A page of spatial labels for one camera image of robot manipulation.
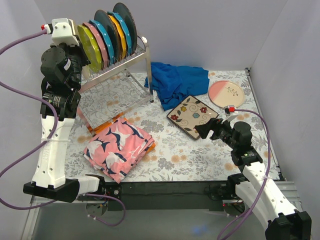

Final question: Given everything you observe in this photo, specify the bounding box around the green polka dot plate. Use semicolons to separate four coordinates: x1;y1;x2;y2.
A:
77;25;102;73

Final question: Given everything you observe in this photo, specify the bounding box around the square floral plate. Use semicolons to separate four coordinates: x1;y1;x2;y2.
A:
166;95;219;140

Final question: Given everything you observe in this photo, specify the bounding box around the pink cream round plate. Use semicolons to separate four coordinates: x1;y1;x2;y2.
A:
208;80;245;108

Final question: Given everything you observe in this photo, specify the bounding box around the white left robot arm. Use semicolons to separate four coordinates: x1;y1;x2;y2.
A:
23;43;107;203

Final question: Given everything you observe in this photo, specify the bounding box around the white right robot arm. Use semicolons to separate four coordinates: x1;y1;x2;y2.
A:
195;118;312;240

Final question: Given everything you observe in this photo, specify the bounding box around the steel dish rack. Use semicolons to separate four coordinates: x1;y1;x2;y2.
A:
77;34;154;128

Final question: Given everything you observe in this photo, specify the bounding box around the pink polka dot plate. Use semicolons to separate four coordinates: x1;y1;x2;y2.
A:
82;22;109;70

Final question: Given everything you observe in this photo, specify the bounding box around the blue polka dot plate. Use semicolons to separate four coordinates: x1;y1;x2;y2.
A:
89;19;115;68

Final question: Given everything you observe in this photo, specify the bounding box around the floral tablecloth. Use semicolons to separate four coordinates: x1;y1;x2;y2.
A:
65;70;268;182

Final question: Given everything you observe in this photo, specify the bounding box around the dark teal round plate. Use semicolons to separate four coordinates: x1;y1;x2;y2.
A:
94;9;120;64

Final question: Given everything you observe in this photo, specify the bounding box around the yellow plate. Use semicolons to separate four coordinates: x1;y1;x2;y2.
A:
107;12;127;61

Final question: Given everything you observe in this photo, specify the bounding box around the blue cloth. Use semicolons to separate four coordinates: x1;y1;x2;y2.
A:
150;62;210;111

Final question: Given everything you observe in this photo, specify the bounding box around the rear dark teal plate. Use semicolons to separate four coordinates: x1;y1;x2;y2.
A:
113;2;138;55

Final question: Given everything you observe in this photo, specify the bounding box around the pink patterned cloth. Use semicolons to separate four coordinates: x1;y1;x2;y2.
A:
83;118;155;184

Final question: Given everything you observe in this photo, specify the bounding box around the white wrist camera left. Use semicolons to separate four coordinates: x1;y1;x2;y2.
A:
41;18;81;47

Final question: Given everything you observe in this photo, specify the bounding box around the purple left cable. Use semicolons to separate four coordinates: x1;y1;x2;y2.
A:
0;29;126;227

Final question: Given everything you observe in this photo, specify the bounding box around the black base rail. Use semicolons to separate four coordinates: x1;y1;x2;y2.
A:
104;181;244;213

